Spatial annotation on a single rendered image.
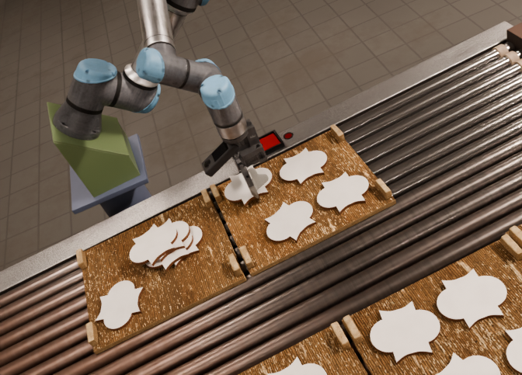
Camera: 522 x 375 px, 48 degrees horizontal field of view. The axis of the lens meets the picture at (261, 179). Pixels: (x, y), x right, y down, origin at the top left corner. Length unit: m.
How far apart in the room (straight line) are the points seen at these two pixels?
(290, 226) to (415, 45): 2.32
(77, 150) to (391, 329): 1.11
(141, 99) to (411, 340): 1.12
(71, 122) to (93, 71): 0.18
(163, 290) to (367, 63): 2.38
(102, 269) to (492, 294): 1.00
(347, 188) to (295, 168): 0.18
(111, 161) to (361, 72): 1.97
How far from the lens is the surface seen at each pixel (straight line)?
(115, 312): 1.54
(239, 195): 1.58
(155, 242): 1.58
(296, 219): 1.50
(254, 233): 1.53
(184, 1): 1.74
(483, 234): 1.43
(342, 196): 1.52
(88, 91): 1.86
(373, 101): 1.83
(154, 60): 1.39
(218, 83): 1.37
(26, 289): 1.82
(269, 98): 3.55
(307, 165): 1.63
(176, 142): 3.52
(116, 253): 1.68
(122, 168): 1.96
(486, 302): 1.30
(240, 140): 1.45
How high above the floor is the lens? 2.06
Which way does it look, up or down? 43 degrees down
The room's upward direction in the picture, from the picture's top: 23 degrees counter-clockwise
